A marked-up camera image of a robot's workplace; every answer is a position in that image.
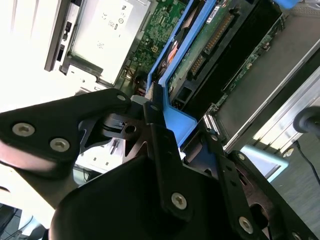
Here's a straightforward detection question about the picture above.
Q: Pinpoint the hard disk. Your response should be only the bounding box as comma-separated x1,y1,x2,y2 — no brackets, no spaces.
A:
146,0,301,176

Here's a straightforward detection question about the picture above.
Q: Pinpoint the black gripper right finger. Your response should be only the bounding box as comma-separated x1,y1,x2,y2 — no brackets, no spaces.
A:
197,123,320,240

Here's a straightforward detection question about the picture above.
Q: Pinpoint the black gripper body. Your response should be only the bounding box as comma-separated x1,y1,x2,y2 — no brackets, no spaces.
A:
48,154,241,240

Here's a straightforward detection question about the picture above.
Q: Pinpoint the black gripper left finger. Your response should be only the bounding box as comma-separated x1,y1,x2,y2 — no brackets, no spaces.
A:
0,83,195,223

